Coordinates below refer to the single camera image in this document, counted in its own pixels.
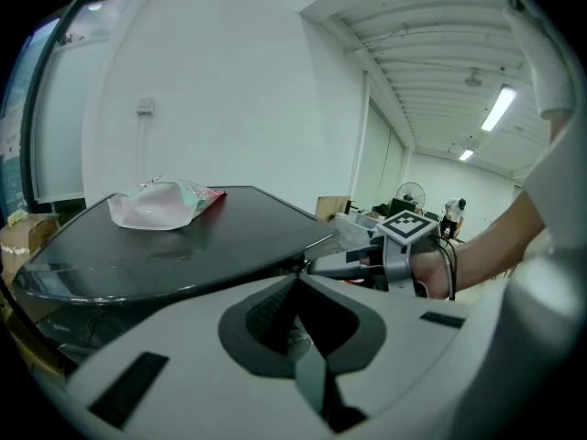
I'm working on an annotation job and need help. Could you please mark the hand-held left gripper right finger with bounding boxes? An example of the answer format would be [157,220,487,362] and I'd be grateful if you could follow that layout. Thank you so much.
[293,270,469,421]

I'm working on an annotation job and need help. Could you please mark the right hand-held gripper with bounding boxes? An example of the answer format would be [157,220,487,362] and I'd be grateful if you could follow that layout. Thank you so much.
[305,209,440,300]

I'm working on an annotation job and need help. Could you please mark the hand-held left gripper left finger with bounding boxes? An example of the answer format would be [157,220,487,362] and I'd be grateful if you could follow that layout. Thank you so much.
[34,272,332,440]

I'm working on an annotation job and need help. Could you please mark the black washing machine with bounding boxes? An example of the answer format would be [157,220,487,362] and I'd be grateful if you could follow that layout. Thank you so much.
[11,184,343,366]

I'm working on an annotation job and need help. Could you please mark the person's right forearm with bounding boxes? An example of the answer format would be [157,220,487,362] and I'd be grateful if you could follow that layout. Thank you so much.
[442,189,548,301]

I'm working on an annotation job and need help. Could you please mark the person's right hand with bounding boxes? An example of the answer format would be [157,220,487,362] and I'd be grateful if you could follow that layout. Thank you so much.
[410,247,449,301]

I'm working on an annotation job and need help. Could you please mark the large cardboard sheet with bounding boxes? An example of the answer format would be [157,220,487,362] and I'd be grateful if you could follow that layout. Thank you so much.
[316,194,352,223]

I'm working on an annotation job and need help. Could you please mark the small black standing fan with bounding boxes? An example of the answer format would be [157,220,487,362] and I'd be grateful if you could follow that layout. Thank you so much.
[396,181,427,210]

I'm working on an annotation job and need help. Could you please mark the pink detergent pouch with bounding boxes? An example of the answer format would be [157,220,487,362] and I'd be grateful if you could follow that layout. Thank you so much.
[107,175,228,232]

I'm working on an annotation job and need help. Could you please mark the brown cardboard box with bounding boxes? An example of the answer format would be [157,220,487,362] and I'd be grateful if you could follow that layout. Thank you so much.
[0,213,61,283]

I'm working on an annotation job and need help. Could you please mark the person's white shirt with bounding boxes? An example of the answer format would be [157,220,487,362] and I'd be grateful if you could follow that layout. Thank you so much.
[502,0,587,265]

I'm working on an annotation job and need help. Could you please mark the dark framed glass partition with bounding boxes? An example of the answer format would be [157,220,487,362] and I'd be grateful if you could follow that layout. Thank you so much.
[17,0,134,205]

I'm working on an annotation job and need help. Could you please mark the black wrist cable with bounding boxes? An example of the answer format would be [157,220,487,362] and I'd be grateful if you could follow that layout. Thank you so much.
[433,234,459,302]

